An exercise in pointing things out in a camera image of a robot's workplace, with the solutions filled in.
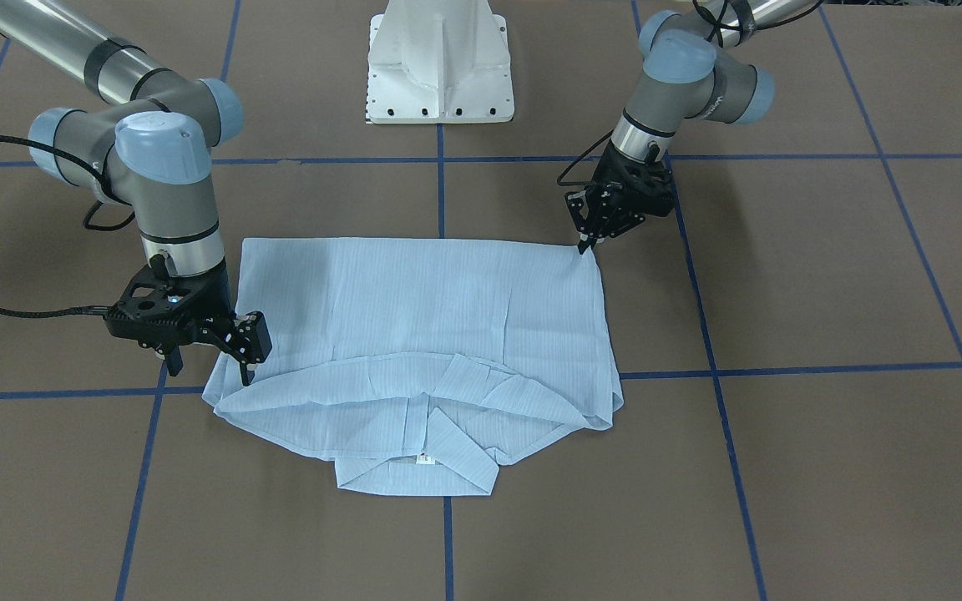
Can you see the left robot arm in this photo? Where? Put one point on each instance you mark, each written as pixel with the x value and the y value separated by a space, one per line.
pixel 687 73

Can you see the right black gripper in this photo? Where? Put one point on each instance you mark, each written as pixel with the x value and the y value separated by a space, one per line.
pixel 212 296

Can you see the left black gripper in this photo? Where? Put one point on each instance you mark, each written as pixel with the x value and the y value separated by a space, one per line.
pixel 612 185

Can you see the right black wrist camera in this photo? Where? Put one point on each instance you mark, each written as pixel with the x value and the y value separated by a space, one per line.
pixel 152 311

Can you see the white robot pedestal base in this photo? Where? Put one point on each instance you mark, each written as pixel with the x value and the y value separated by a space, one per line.
pixel 439 62

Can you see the brown paper table cover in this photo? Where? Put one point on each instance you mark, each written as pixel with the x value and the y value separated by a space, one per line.
pixel 790 340

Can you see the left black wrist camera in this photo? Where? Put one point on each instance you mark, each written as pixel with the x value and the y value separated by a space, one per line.
pixel 644 188

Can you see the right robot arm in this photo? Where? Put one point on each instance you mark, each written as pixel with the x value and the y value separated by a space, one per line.
pixel 149 150

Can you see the light blue button-up shirt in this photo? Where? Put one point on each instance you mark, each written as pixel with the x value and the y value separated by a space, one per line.
pixel 420 367

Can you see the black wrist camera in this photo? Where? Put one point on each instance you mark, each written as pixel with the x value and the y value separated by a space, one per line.
pixel 644 188
pixel 152 311

